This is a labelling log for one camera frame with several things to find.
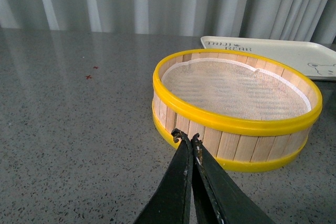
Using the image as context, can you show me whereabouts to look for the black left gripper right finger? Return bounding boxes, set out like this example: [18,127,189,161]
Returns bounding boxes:
[191,133,274,223]

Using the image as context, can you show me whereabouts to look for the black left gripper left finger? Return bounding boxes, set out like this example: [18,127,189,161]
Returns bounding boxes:
[135,129,193,223]

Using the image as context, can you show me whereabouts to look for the white bear tray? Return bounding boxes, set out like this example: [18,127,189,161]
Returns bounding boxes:
[201,36,335,81]

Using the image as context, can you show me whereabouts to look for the grey pleated curtain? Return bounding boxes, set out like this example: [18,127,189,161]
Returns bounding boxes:
[1,0,335,44]

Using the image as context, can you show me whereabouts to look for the white steamer cloth liner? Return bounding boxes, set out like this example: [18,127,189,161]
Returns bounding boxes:
[161,58,311,121]

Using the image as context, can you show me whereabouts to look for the yellow rimmed bamboo steamer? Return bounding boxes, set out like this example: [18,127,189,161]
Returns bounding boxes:
[152,49,322,172]

